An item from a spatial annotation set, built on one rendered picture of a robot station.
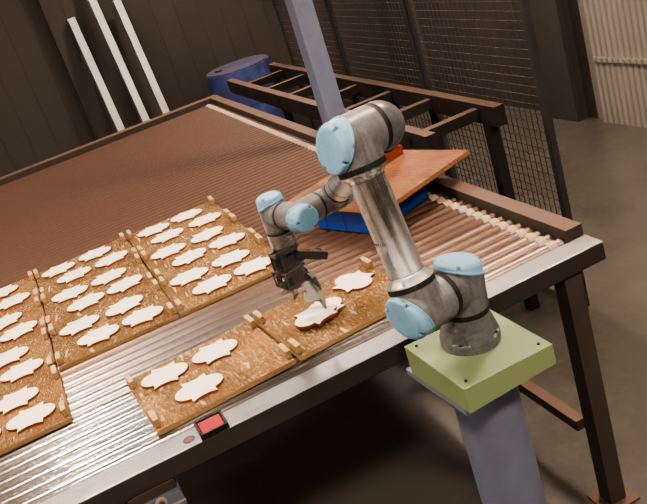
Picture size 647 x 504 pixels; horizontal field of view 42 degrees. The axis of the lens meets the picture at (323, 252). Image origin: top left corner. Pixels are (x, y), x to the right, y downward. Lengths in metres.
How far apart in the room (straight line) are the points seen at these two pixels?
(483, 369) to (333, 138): 0.64
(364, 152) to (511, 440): 0.84
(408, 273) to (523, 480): 0.69
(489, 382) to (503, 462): 0.31
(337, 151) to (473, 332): 0.56
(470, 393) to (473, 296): 0.23
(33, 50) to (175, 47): 1.21
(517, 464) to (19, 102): 6.05
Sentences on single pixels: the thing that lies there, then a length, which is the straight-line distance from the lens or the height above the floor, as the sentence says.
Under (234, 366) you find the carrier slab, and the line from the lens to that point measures 2.39.
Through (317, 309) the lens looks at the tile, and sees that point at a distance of 2.46.
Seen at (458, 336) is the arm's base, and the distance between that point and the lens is 2.07.
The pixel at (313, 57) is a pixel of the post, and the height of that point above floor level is 1.34.
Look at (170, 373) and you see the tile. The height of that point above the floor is 0.95.
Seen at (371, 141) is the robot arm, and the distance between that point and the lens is 1.87.
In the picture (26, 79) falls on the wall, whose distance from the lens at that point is 7.61.
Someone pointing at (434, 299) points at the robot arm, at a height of 1.14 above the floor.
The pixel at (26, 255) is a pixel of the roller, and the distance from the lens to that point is 4.22.
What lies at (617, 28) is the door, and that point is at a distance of 6.00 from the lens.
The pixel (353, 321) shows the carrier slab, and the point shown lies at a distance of 2.39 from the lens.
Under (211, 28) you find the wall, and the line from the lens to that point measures 7.94.
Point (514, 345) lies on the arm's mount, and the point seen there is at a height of 0.93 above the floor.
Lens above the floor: 2.03
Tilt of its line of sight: 22 degrees down
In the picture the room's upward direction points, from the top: 18 degrees counter-clockwise
